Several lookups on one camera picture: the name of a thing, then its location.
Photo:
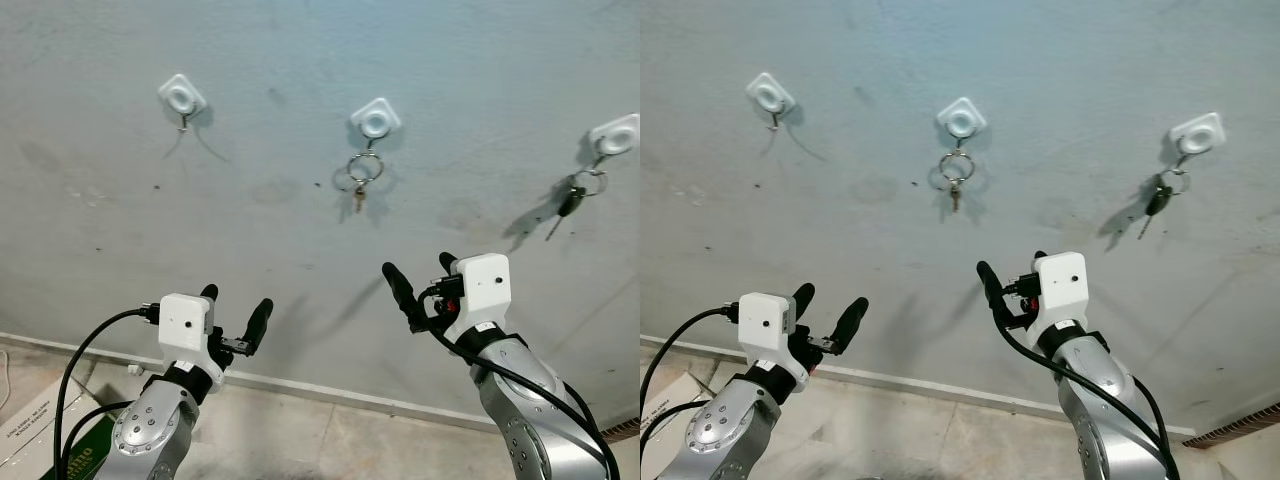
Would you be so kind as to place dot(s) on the white square wall hook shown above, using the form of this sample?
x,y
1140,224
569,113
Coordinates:
x,y
770,95
1197,133
615,135
182,97
375,120
960,120

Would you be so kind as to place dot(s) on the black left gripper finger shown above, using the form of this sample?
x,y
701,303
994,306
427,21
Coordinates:
x,y
259,322
209,293
851,322
804,298

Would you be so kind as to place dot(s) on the white skirting board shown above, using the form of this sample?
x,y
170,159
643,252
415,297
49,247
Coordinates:
x,y
900,378
300,385

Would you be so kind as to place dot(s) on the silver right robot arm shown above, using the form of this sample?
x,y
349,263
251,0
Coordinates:
x,y
530,410
1105,410

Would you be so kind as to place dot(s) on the brown brick tile trim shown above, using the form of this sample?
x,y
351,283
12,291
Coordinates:
x,y
1235,425
622,430

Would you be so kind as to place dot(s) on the white and green cardboard box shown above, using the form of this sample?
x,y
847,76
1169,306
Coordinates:
x,y
30,440
668,395

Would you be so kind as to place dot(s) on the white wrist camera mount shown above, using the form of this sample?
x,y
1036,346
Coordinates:
x,y
1062,285
482,285
763,325
185,325

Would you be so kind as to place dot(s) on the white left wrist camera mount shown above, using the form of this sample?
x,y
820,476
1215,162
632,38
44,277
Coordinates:
x,y
185,325
763,325

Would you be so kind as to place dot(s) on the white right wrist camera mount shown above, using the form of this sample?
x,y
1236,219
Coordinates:
x,y
482,285
1062,285

